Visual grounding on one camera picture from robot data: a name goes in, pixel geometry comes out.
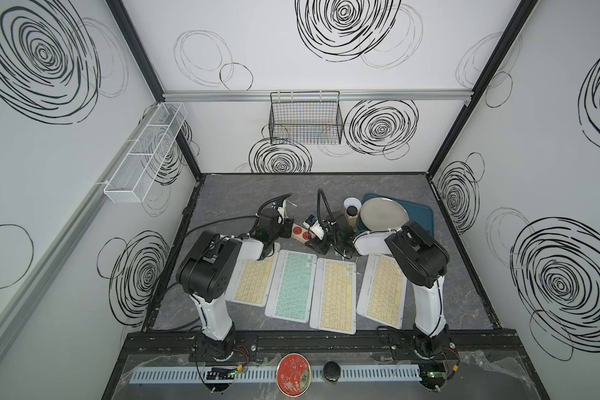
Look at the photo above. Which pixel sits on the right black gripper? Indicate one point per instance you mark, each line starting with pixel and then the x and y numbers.
pixel 315 244

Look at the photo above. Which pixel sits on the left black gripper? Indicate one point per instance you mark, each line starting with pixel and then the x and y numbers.
pixel 287 226

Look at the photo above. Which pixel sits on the cream power strip red sockets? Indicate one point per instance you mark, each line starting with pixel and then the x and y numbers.
pixel 301 234

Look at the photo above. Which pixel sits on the yellow wireless keyboard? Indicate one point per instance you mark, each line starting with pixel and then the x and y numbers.
pixel 383 291
pixel 334 297

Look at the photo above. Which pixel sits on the mint green wireless keyboard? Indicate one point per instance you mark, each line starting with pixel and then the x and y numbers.
pixel 291 291

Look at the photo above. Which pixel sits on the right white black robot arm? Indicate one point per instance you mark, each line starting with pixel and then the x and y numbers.
pixel 422 261

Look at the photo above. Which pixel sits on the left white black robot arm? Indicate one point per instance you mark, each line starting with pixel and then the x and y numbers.
pixel 206 270

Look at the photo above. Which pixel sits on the grey round plate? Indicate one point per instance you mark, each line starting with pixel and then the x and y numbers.
pixel 378 214

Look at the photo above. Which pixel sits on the teal tray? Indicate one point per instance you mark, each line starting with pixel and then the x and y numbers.
pixel 420 213

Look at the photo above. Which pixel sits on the black round knob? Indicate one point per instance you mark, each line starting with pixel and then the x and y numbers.
pixel 331 372

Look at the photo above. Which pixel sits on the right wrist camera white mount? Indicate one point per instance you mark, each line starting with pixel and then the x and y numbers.
pixel 313 225

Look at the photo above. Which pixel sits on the black wire basket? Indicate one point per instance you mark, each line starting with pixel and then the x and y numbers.
pixel 306 118

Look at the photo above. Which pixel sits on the white slotted cable duct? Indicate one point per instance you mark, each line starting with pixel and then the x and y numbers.
pixel 257 374

